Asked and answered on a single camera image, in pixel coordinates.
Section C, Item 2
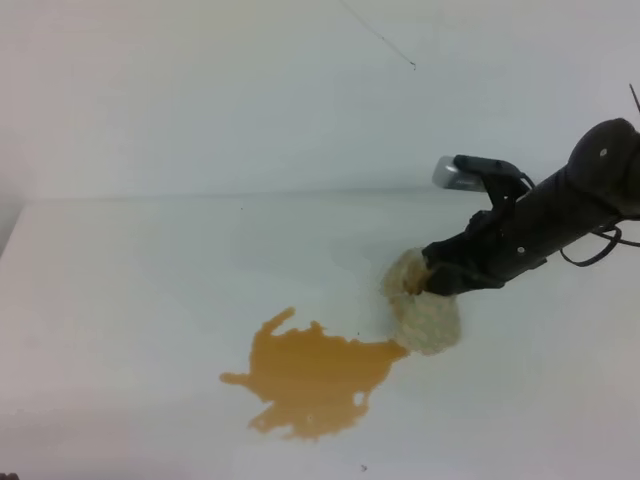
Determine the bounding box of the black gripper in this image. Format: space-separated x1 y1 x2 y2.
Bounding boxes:
422 172 565 296

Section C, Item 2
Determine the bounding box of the green stained rag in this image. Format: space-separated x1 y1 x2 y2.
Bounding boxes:
381 248 462 356

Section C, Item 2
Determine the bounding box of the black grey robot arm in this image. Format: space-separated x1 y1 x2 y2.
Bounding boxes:
422 119 639 296

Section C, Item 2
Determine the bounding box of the brown coffee stain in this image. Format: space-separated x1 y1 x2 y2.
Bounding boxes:
220 307 409 441

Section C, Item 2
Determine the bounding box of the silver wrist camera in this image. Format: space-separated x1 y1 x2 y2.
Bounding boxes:
432 154 531 192

